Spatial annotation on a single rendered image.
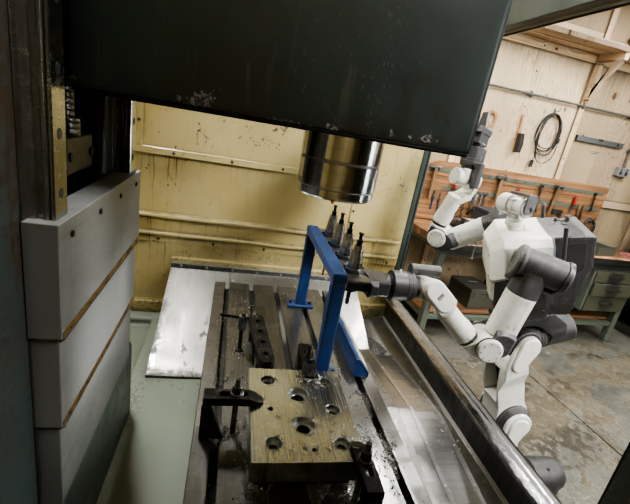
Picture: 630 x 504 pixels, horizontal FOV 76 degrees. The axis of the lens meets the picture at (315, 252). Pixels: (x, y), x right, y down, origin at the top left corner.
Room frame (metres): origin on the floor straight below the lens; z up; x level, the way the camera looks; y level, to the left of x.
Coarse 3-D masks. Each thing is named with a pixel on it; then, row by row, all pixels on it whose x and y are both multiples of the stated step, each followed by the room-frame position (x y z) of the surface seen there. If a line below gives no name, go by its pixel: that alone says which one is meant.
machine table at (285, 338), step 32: (224, 288) 1.48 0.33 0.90; (256, 288) 1.53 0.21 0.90; (288, 288) 1.59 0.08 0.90; (224, 320) 1.28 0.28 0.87; (288, 320) 1.31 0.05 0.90; (320, 320) 1.35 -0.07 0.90; (288, 352) 1.15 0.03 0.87; (224, 384) 0.90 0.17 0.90; (352, 384) 1.00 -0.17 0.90; (224, 416) 0.79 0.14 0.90; (352, 416) 0.87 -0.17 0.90; (384, 416) 0.89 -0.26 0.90; (192, 448) 0.68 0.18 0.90; (224, 448) 0.69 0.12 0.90; (192, 480) 0.60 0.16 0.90; (224, 480) 0.61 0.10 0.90; (384, 480) 0.68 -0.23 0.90; (416, 480) 0.70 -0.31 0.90
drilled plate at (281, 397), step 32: (256, 384) 0.81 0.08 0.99; (288, 384) 0.83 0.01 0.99; (320, 384) 0.87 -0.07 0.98; (256, 416) 0.70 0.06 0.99; (288, 416) 0.72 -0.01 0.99; (320, 416) 0.74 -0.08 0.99; (256, 448) 0.62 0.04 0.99; (288, 448) 0.63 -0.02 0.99; (320, 448) 0.65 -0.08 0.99; (256, 480) 0.59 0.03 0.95; (288, 480) 0.60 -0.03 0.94; (320, 480) 0.62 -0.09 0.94
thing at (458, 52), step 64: (128, 0) 0.62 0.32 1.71; (192, 0) 0.64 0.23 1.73; (256, 0) 0.66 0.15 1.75; (320, 0) 0.68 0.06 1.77; (384, 0) 0.71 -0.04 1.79; (448, 0) 0.73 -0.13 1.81; (512, 0) 0.76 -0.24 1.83; (128, 64) 0.62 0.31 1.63; (192, 64) 0.64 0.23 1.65; (256, 64) 0.66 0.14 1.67; (320, 64) 0.69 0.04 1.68; (384, 64) 0.71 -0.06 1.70; (448, 64) 0.73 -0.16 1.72; (320, 128) 0.70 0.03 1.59; (384, 128) 0.71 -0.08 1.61; (448, 128) 0.74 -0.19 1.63
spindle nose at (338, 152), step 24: (312, 144) 0.77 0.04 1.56; (336, 144) 0.75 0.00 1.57; (360, 144) 0.75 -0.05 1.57; (384, 144) 0.81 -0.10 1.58; (312, 168) 0.77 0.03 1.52; (336, 168) 0.75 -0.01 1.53; (360, 168) 0.76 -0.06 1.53; (312, 192) 0.76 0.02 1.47; (336, 192) 0.75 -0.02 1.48; (360, 192) 0.76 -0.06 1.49
